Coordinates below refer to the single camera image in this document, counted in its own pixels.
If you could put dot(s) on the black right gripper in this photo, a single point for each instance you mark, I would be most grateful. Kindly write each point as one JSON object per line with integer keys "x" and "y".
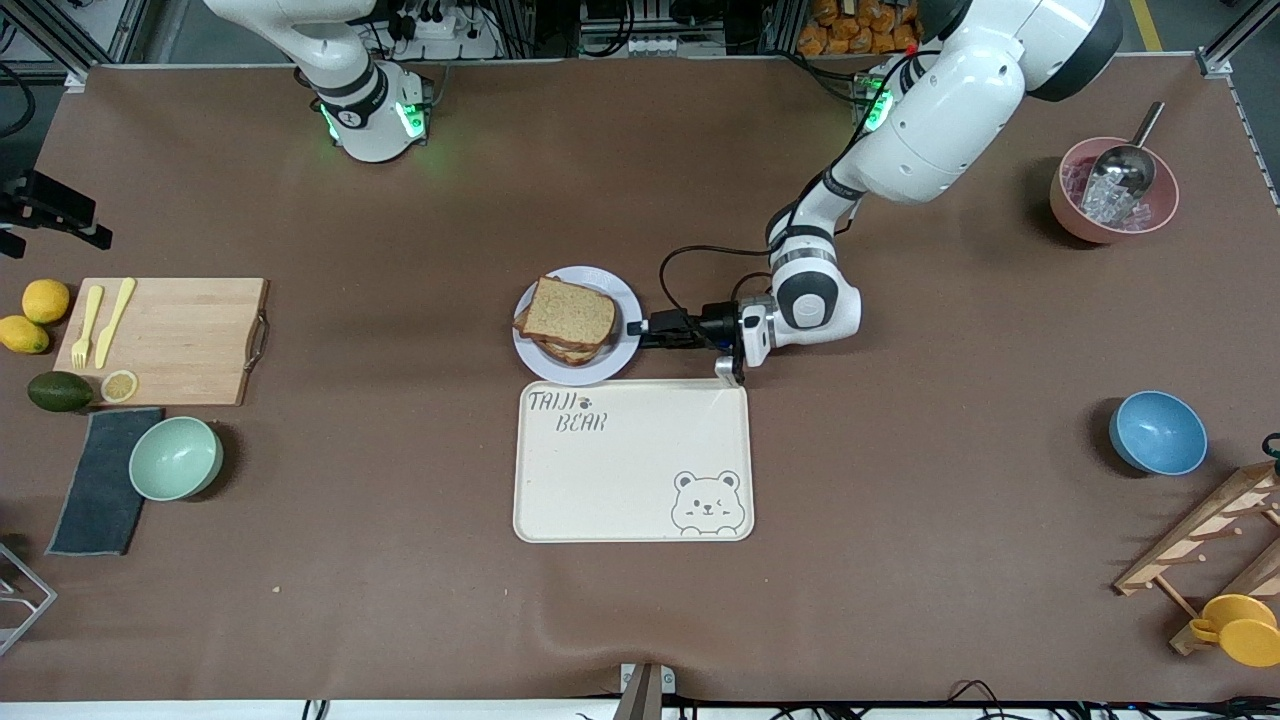
{"x": 59, "y": 198}

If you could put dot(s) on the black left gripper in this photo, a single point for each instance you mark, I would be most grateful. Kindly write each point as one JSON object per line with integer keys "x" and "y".
{"x": 712, "y": 324}

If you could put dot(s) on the pale round plate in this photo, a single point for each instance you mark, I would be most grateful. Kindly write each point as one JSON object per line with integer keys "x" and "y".
{"x": 625, "y": 300}

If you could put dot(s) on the plain brown bread slice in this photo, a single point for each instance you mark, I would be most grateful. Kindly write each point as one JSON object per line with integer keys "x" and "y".
{"x": 568, "y": 312}

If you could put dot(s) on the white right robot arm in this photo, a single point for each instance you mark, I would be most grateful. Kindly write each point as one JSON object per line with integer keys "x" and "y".
{"x": 365, "y": 110}

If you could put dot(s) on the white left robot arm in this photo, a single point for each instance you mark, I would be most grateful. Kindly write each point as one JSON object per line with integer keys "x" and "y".
{"x": 950, "y": 130}

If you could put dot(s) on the round yellow lemon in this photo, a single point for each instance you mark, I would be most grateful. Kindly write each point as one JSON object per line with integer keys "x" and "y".
{"x": 46, "y": 301}

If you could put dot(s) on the yellow plastic fork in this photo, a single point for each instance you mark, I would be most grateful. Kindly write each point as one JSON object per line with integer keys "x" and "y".
{"x": 85, "y": 330}

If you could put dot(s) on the yellow plastic knife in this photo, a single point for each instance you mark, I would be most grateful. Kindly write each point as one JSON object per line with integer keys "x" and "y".
{"x": 110, "y": 330}

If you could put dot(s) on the elongated yellow lemon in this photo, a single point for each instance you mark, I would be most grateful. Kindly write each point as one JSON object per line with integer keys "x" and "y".
{"x": 22, "y": 335}

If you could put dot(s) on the cream tray with bear print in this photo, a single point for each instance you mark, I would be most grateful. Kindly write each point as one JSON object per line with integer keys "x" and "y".
{"x": 630, "y": 470}

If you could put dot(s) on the wooden cutting board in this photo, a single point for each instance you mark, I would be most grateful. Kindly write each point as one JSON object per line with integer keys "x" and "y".
{"x": 180, "y": 340}

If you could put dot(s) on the green avocado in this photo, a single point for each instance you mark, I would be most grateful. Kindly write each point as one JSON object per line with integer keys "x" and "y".
{"x": 60, "y": 391}

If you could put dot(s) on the lemon slice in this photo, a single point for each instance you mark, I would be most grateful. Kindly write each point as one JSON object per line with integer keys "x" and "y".
{"x": 119, "y": 386}

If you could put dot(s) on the mint green bowl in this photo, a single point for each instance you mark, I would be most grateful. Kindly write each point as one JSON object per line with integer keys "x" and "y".
{"x": 175, "y": 458}

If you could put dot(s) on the dark grey cloth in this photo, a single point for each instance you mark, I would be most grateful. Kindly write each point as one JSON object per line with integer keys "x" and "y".
{"x": 100, "y": 490}

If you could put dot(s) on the bag of orange buns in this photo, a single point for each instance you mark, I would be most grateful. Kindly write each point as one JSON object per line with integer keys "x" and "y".
{"x": 850, "y": 30}

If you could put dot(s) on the white power strip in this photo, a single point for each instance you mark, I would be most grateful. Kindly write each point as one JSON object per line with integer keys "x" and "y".
{"x": 440, "y": 25}

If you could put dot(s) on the pink bowl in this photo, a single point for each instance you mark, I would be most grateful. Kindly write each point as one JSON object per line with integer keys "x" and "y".
{"x": 1070, "y": 220}

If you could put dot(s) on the clear plastic ice cubes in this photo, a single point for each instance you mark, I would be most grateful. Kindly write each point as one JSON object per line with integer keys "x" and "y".
{"x": 1110, "y": 207}

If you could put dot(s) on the metal scoop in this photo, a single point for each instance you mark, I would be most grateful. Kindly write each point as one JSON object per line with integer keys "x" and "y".
{"x": 1125, "y": 170}

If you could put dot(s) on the blue bowl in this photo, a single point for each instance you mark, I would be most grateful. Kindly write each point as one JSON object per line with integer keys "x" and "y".
{"x": 1158, "y": 432}

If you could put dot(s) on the wooden cup rack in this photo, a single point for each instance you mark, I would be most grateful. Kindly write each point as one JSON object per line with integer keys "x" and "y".
{"x": 1200, "y": 535}

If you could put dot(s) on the yellow plastic mug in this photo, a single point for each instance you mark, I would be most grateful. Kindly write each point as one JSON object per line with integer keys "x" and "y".
{"x": 1245, "y": 632}

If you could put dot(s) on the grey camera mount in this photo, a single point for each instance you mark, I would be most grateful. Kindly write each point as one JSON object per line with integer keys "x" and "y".
{"x": 645, "y": 690}

